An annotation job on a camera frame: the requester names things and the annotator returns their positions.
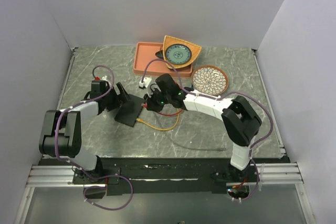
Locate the white floral round plate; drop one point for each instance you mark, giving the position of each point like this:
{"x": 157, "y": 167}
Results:
{"x": 210, "y": 80}

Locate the salmon pink tray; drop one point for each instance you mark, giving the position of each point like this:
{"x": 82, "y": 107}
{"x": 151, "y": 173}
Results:
{"x": 145, "y": 52}

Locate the teal patterned round dish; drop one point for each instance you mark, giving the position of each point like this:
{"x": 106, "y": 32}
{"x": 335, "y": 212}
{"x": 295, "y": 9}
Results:
{"x": 178, "y": 54}

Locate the orange woven triangular plate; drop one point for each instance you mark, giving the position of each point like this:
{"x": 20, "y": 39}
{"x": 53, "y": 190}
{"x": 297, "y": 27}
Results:
{"x": 195, "y": 49}

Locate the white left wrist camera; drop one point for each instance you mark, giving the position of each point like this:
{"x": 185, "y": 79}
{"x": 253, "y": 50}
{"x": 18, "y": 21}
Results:
{"x": 104, "y": 78}

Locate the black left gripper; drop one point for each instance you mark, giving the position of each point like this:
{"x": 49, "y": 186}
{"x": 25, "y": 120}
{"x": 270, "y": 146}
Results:
{"x": 123, "y": 95}

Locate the aluminium frame rail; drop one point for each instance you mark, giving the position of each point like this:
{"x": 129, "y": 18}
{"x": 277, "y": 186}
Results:
{"x": 62, "y": 176}

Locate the black small bowl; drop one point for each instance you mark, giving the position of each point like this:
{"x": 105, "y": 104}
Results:
{"x": 159, "y": 54}

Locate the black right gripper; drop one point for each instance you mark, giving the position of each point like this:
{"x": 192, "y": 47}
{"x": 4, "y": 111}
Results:
{"x": 151, "y": 105}

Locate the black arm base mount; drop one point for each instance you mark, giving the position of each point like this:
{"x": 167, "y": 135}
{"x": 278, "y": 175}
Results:
{"x": 165, "y": 175}

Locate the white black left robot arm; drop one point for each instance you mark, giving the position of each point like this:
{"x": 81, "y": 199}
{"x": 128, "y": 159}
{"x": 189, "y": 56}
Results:
{"x": 61, "y": 134}

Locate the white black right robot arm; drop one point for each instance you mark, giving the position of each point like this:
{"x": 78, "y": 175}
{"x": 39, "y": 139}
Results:
{"x": 241, "y": 121}

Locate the black network switch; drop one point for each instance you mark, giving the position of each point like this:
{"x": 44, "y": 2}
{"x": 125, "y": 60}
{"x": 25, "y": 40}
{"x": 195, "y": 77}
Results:
{"x": 135, "y": 108}

